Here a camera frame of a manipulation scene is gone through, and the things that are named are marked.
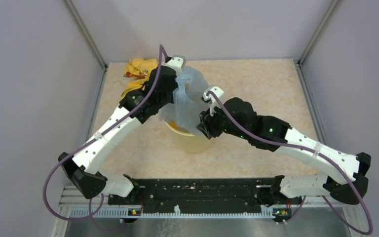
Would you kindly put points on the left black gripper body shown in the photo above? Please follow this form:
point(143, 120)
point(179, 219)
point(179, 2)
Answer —
point(168, 97)

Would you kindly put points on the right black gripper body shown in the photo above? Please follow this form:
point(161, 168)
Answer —
point(216, 124)

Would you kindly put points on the yellow plastic trash bin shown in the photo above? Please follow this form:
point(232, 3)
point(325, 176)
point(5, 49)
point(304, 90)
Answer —
point(188, 142)

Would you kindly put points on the blue plastic trash bag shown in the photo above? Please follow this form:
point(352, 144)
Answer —
point(187, 101)

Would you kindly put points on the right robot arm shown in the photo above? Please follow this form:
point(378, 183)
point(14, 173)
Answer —
point(341, 176)

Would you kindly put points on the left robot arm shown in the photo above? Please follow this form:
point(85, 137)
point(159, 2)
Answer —
point(135, 108)

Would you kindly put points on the yellow printed cloth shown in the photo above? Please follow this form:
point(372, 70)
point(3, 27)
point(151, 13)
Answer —
point(139, 70)

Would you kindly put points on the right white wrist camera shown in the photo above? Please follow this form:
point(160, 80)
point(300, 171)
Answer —
point(213, 96)

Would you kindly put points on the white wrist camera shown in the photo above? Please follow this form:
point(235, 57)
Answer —
point(177, 63)
point(213, 96)

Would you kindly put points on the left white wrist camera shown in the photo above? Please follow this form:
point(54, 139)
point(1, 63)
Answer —
point(177, 63)

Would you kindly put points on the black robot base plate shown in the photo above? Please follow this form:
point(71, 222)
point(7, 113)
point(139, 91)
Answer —
point(196, 196)

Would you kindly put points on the white toothed cable strip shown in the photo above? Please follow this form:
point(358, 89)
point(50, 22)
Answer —
point(136, 213)

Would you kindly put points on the aluminium frame rail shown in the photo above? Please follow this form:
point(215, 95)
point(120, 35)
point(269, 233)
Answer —
point(73, 206)

